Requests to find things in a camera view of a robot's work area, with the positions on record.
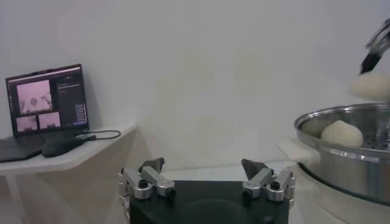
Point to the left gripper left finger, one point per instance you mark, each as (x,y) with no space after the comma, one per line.
(152,179)

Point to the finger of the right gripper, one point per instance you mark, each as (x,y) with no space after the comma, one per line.
(370,61)

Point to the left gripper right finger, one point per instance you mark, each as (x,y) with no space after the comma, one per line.
(262,179)

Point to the white steamed baozi bun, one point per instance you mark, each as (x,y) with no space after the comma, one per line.
(371,86)
(342,135)

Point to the stainless steel steamer basket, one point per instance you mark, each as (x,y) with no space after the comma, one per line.
(350,170)

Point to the white electric cooker base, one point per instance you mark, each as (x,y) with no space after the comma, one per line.
(307,188)

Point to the white side table with mouse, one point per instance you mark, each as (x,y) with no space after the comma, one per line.
(100,149)

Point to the black laptop with dark screen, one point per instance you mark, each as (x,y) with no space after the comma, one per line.
(64,100)

